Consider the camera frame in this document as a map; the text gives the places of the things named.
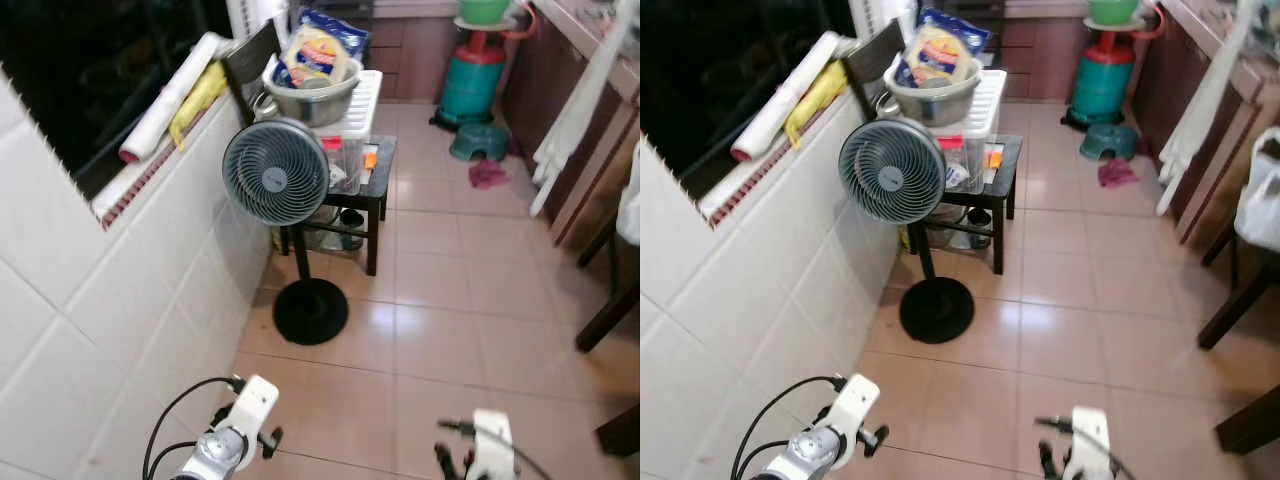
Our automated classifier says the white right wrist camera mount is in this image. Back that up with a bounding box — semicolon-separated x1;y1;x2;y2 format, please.
470;408;517;480
1065;406;1113;480

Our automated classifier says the white plastic roll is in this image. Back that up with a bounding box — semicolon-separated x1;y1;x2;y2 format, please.
118;32;233;164
730;30;843;164

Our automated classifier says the yellow cloth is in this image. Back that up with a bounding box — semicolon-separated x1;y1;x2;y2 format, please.
785;60;849;151
168;60;229;151

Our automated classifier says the clear white-lidded storage box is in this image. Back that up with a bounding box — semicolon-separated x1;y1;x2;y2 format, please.
318;70;385;196
940;70;1008;194

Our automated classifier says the yellow and blue snack bag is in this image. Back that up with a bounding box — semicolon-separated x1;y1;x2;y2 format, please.
893;8;993;89
272;8;371;89

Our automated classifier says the dark window opening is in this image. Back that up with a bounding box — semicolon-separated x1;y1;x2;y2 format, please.
0;0;236;201
640;0;859;191

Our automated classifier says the grey standing fan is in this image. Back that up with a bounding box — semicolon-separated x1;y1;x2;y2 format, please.
222;118;349;347
838;118;976;346

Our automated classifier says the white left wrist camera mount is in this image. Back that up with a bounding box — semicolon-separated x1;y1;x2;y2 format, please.
222;375;281;451
822;374;881;446

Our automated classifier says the white plastic bag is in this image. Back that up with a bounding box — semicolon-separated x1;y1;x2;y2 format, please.
1233;128;1280;253
615;140;641;246

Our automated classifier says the white hanging towel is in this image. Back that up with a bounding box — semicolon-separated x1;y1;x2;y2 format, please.
1155;0;1263;217
528;0;641;219

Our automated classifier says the red cloth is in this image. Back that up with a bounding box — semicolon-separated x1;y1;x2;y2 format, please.
1097;158;1141;191
468;158;511;191

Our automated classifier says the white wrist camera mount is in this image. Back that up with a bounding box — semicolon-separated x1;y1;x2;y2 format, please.
222;375;281;451
1065;406;1113;480
470;408;517;480
822;374;881;446

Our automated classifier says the dark wooden table leg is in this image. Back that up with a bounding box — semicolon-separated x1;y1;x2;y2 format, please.
575;215;641;353
1197;225;1280;351

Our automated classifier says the dark wooden furniture piece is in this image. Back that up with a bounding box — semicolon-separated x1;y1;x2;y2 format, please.
1215;385;1280;456
596;403;641;459

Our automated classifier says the small dark side table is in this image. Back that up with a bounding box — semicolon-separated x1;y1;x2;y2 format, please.
905;135;1023;276
275;135;398;277

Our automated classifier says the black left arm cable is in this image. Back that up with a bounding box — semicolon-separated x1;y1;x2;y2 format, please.
730;376;846;480
142;376;246;480

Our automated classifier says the green plastic bowl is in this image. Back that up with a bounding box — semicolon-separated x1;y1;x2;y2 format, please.
1085;0;1146;29
455;0;516;29

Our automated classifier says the brown kitchen cabinet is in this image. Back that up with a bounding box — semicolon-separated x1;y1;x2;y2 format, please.
1130;0;1280;251
500;0;641;251

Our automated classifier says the green gas cylinder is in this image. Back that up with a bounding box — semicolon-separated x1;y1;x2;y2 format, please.
1062;30;1136;131
432;30;509;131

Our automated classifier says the large metal basin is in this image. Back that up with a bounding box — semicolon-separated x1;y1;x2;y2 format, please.
882;55;983;128
262;55;363;128

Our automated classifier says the green plastic stool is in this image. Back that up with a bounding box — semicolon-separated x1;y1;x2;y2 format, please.
1078;122;1139;163
448;122;511;163

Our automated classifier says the dark wooden chair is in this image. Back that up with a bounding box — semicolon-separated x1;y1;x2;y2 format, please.
842;18;906;126
220;18;286;129

